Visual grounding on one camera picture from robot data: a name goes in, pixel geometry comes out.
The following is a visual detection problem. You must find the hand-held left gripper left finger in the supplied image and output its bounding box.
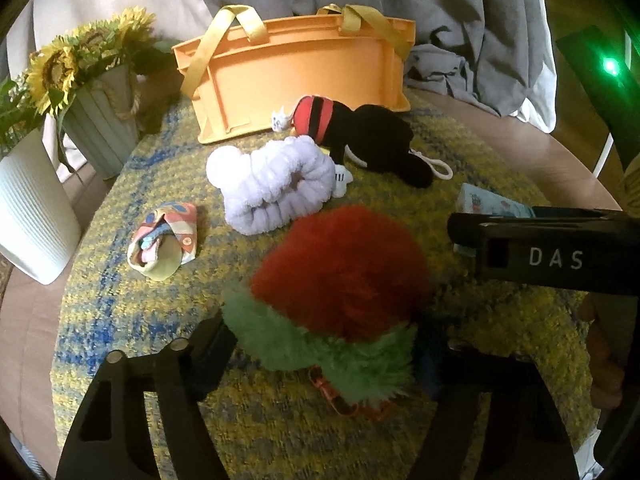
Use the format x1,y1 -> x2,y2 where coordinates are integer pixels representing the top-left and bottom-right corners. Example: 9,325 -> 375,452
55,310 -> 238,480

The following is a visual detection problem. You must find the artificial sunflower bouquet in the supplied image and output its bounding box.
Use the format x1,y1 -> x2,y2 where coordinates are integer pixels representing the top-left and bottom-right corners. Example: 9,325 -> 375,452
25,6 -> 183,116

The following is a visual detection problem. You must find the green ribbed vase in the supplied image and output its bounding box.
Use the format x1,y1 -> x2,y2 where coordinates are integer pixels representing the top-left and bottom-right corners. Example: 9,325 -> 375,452
60,67 -> 143,181

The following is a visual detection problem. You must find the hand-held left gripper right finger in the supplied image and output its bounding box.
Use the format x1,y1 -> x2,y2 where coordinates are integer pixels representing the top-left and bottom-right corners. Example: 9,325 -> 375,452
407,310 -> 601,480

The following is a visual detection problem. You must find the white curtain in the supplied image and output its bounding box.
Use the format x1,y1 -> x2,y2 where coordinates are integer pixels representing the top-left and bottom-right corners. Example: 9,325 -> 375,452
515,0 -> 558,133

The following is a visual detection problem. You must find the colourful patterned fabric pouch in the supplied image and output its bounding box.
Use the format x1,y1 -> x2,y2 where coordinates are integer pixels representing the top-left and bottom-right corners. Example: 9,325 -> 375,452
126,201 -> 199,281

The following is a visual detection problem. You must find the red and green plush toy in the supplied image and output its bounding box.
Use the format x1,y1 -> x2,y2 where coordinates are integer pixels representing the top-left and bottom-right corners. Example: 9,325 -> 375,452
221,205 -> 433,418

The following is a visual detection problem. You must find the white ribbed vase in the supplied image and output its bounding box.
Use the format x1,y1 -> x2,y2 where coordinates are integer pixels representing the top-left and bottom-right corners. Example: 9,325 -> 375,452
0,127 -> 82,286

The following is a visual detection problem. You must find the orange crate with yellow straps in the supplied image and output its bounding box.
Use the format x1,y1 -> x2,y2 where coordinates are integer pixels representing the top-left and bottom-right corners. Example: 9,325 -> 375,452
171,4 -> 417,146

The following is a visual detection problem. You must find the black and red plush doll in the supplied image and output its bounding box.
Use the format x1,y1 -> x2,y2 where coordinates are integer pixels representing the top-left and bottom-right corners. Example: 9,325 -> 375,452
271,94 -> 453,198

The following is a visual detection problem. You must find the green leafy plant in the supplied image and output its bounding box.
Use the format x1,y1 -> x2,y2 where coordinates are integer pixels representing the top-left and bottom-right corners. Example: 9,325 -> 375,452
0,77 -> 46,156

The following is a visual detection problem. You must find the yellow and blue checked mat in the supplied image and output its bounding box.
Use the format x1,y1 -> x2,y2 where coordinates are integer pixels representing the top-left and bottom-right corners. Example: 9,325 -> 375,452
52,85 -> 601,480

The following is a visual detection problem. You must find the person's right hand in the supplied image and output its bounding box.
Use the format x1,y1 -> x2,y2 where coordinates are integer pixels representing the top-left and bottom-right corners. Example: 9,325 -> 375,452
577,292 -> 626,411

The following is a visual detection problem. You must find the light blue tissue packet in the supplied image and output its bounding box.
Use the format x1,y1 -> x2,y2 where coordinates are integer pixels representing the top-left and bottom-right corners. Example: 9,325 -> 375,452
452,182 -> 536,256

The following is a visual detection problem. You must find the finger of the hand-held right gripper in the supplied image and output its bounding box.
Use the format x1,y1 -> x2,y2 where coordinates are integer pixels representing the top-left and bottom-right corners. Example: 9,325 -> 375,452
531,204 -> 623,220

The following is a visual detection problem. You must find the white fluffy headband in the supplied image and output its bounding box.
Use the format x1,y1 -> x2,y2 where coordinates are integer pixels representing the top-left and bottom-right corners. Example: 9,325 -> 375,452
206,136 -> 337,236

